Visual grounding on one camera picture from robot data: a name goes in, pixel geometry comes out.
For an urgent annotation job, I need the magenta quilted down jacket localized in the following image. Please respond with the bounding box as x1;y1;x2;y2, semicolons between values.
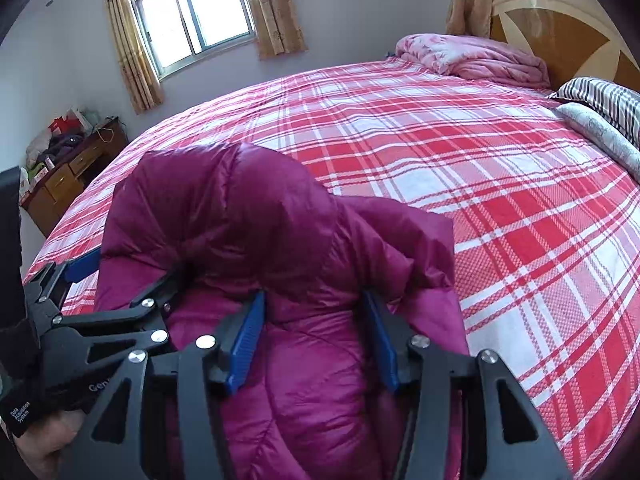
94;143;468;479

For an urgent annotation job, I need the person's left hand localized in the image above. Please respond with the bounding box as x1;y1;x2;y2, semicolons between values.
1;411;86;479

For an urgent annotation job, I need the brown wooden desk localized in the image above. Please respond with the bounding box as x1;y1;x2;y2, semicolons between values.
22;116;129;237

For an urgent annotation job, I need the clutter pile on desk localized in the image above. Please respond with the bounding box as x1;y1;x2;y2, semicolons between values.
24;108;96;188

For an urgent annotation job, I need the left beige curtain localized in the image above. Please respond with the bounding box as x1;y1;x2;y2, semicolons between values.
104;0;164;115

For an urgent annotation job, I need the red plaid bed cover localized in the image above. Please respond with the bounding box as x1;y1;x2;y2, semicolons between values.
34;60;639;479

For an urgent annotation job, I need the grey patterned pillow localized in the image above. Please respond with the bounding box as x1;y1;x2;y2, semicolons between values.
554;103;640;183

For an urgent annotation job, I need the right beige curtain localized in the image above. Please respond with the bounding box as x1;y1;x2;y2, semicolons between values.
248;0;307;60

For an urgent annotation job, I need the striped grey pillow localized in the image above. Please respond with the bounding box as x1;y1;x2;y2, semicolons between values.
550;77;639;148

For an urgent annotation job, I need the pink floral folded blanket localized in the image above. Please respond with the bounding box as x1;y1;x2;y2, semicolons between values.
395;34;551;89

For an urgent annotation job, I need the beige curtain by headboard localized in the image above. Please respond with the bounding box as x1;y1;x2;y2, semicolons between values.
446;0;492;38

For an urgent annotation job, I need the wooden sunburst headboard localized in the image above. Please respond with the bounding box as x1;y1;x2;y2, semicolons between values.
490;0;639;91

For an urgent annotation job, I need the far window with frame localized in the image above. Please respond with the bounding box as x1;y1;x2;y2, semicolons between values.
131;0;255;78

